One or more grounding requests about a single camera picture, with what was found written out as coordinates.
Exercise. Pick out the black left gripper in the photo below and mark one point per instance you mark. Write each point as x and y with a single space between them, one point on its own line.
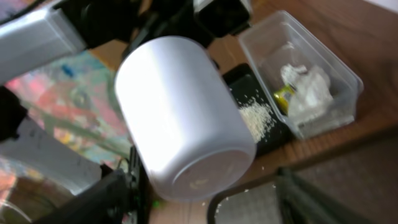
165 18

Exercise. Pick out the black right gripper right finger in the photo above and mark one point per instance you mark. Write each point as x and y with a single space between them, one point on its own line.
301 202

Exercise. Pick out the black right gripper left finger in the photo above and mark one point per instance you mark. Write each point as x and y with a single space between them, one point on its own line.
105 202

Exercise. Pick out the pile of white rice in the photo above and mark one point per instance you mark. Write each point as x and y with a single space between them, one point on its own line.
258 118

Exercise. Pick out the pink cup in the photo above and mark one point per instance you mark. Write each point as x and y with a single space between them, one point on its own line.
184 123

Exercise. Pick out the white napkin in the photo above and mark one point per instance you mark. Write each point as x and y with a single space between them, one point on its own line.
312 88

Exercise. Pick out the green snack wrapper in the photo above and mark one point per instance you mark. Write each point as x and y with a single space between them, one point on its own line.
282 97

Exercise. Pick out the black waste tray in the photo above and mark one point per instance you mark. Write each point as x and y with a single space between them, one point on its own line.
244 85

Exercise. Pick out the clear plastic waste bin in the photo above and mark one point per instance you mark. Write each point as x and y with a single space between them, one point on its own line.
280 39

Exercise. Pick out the dark brown serving tray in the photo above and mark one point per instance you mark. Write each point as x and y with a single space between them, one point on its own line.
356 183

